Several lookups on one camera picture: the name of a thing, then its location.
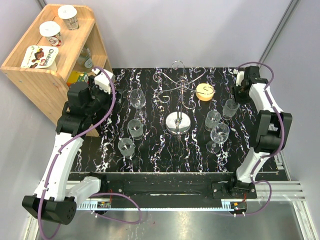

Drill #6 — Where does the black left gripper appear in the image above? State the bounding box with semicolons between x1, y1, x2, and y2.
85;75;126;115

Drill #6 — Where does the ribbed glass goblet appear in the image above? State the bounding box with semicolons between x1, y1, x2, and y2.
222;98;240;120

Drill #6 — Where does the chrome wine glass rack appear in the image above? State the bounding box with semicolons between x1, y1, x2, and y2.
152;60;204;136

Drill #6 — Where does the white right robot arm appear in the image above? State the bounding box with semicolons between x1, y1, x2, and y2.
227;62;293;198

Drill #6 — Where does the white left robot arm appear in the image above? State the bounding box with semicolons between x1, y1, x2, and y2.
22;66;117;225

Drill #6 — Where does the clear smooth wine glass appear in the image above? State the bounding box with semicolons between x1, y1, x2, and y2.
129;89;146;120

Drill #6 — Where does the clear wine glass right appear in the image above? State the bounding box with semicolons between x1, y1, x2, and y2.
206;122;230;154

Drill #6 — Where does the orange juice carton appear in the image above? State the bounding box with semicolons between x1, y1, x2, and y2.
66;71;89;87

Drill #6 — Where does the patterned glass goblet right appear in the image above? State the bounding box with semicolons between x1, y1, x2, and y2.
205;110;221;132

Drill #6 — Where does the glass bottle on shelf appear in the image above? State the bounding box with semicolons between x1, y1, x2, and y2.
76;45;93;72

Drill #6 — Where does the clear patterned short goblet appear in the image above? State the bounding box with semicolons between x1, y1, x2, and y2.
127;119;144;140

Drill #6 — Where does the frosted short goblet front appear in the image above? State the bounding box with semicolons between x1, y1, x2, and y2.
117;138;135;158

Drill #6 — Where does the wooden shelf unit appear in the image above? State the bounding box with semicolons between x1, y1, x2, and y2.
1;4;112;124

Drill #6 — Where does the Chobani yogurt cup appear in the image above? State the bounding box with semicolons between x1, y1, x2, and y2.
20;45;59;72

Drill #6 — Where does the white lidded yogurt cup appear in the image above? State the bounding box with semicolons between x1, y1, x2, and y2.
39;21;63;47

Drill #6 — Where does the clear cup white lid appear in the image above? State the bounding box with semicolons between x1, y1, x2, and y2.
57;5;79;30

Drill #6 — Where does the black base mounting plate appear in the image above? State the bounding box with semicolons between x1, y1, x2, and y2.
67;171;258;210

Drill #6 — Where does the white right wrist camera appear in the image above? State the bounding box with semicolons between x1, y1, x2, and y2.
233;68;245;87

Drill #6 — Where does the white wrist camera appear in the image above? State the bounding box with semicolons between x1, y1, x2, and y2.
91;68;111;94
233;68;245;87

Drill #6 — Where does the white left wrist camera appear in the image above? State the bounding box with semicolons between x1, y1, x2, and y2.
91;68;111;94

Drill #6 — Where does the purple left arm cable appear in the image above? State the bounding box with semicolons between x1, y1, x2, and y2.
36;66;143;240

